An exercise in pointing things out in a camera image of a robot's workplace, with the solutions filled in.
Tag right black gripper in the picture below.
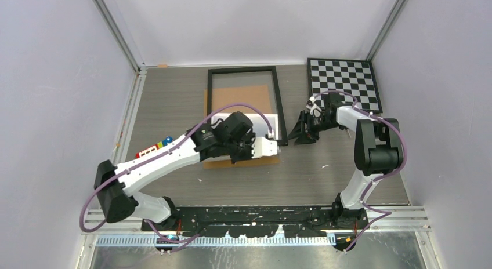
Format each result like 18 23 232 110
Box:
288 110 342 145

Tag black wooden picture frame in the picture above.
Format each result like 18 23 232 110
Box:
205 66 288 146

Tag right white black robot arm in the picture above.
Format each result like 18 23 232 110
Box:
288 90 405 229

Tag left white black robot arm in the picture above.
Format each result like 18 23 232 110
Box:
94 112 255 231

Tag colourful toy block truck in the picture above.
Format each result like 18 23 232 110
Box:
135 136 173 158

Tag black white checkerboard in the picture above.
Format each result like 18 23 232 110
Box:
307 57 383 114

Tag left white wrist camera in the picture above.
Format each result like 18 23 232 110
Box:
251 137 279 159

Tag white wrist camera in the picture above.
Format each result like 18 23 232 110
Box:
251 137 279 159
306 96 322 118

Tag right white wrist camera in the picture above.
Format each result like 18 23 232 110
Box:
306 96 322 118

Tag brown frame backing board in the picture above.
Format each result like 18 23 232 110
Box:
203 85 280 169

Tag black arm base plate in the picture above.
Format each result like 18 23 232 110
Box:
141 205 368 238

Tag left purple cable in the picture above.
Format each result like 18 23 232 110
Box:
79 103 274 253

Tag purple cable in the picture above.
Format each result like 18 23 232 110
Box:
312 89 409 253
79 103 274 253

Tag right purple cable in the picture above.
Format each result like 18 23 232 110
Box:
312 89 409 253

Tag aluminium rail frame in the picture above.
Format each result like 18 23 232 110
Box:
76 205 443 268

